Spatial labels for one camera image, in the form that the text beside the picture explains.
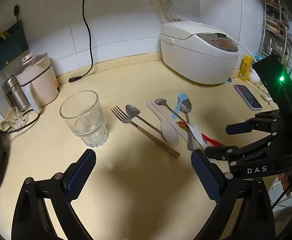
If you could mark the small clear glass cup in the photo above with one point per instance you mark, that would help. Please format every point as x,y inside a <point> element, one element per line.
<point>16,120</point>

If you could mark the long steel spoon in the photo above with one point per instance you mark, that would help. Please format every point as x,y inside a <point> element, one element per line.
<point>132,111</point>

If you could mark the blue plastic spork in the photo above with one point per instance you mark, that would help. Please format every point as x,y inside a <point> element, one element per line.
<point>181,98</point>

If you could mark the yellow carton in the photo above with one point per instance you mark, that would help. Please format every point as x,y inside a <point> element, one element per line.
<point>245,68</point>

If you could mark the pink electric pot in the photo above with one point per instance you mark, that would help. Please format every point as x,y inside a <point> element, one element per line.
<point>39,80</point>

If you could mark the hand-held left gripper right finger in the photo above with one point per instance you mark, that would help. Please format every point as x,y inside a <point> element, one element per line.
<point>208,177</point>

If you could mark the smartphone with purple case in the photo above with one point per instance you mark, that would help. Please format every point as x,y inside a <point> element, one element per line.
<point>248,97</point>

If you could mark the stainless steel canister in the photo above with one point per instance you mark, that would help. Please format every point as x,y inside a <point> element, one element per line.
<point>15,92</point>

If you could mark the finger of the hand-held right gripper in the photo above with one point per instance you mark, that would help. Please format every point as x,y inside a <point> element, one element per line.
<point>220,152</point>
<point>238,128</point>

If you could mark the teal wall organizer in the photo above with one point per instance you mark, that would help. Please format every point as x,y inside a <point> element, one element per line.
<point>10,50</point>

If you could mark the small steel spoon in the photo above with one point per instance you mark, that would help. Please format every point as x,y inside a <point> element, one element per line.
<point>160,102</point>

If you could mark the metal kitchen rack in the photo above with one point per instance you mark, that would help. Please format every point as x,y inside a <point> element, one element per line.
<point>275,30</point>

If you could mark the white plastic paddle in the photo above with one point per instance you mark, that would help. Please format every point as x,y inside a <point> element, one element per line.
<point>195,132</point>

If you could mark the small gold fork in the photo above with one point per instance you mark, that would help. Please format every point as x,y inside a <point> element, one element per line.
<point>182,126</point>

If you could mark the person's right hand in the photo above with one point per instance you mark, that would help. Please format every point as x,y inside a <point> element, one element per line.
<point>285,182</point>

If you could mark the white rice cooker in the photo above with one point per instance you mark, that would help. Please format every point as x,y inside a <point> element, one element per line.
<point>198,55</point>

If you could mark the clear drinking glass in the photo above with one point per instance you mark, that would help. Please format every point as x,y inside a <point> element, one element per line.
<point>86,120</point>

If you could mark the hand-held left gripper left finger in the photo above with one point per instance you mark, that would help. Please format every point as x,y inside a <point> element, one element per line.
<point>81,172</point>

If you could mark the white round object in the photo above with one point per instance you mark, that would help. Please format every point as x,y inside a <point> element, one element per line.
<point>255,77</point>

